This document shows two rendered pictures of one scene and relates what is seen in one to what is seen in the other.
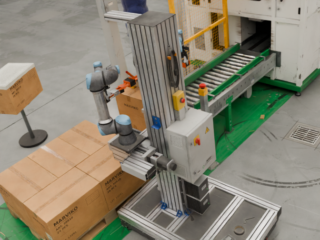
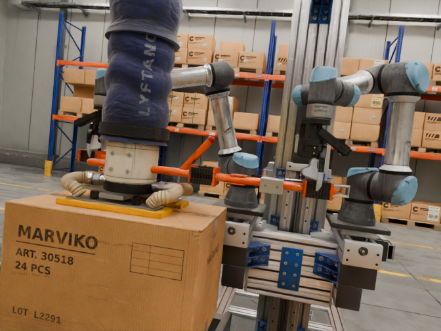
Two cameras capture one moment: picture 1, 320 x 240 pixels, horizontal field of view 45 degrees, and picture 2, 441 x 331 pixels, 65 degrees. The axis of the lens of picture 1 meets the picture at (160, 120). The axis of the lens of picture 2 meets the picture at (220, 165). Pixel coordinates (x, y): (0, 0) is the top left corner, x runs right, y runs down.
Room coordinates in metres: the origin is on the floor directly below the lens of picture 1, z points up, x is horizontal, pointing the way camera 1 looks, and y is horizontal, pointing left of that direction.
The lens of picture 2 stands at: (3.92, 1.18, 1.30)
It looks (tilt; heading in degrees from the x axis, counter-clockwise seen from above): 3 degrees down; 236
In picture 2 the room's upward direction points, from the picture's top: 6 degrees clockwise
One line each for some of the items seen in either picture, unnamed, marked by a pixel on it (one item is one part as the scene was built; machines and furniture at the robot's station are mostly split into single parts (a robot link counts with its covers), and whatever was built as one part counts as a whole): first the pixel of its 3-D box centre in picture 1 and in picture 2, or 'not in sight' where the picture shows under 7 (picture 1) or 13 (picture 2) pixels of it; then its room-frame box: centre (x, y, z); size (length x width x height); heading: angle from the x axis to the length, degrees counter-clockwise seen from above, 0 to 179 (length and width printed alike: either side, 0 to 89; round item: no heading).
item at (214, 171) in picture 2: (129, 82); (204, 175); (3.34, 0.23, 1.19); 0.10 x 0.08 x 0.06; 46
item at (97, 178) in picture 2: not in sight; (129, 186); (3.52, 0.05, 1.13); 0.34 x 0.25 x 0.06; 136
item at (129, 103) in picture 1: (150, 99); (124, 263); (3.52, 0.06, 0.86); 0.60 x 0.40 x 0.40; 136
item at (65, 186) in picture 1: (74, 177); not in sight; (3.09, 0.98, 0.34); 1.20 x 1.00 x 0.40; 132
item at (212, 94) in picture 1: (237, 77); not in sight; (4.13, -1.03, 0.60); 1.60 x 0.10 x 0.09; 132
